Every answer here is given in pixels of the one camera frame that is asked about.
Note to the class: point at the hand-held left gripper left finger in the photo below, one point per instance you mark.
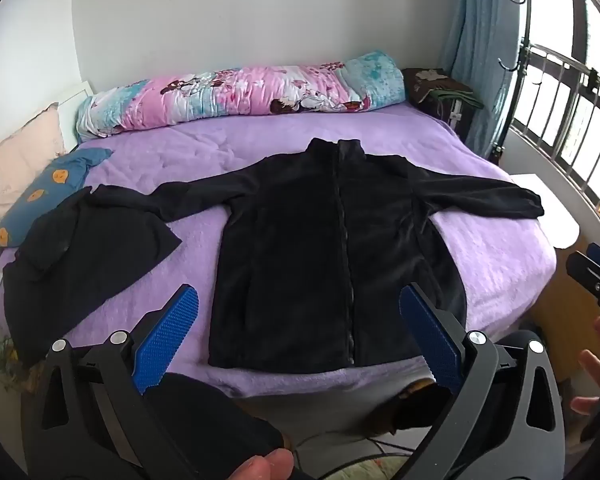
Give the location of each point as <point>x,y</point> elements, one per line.
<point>167,340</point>

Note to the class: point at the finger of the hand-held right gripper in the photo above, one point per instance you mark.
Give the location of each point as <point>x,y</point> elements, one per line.
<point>597,285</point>

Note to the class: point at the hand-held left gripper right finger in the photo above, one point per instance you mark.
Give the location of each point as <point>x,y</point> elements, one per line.
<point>430,340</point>

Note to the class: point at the black fleece jacket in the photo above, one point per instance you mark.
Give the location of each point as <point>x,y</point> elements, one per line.
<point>290,260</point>

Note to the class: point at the person's right hand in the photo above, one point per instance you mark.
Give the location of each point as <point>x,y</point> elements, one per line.
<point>592,362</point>

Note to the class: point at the person's left hand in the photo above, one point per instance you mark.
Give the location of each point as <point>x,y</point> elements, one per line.
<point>260,467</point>

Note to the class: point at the white stool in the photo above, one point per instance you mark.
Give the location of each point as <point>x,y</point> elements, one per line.
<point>550,210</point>

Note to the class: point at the black thin garment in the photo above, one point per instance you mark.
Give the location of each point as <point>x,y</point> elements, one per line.
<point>80,260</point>

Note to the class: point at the purple bed blanket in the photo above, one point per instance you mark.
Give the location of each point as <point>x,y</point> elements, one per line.
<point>180,160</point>

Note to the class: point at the blue pillow with orange faces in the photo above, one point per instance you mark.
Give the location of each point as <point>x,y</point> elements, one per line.
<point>55,185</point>

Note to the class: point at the black balcony railing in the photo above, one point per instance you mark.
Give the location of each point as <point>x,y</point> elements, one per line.
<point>560,56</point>

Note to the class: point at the pale pink pillow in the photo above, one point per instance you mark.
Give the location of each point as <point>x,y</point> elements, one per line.
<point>20,160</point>

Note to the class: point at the white board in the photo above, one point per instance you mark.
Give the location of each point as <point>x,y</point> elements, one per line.
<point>72,110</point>

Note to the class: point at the dark brown bag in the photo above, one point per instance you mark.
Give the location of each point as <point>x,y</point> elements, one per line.
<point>430,90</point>

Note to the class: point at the black coat rack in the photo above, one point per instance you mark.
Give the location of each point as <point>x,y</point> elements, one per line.
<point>522,45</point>

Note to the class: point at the rolled pink floral quilt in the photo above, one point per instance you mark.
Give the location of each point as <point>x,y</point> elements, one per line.
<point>230,90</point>

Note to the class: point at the light blue curtain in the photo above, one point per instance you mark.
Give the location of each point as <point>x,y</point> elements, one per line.
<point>485,35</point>

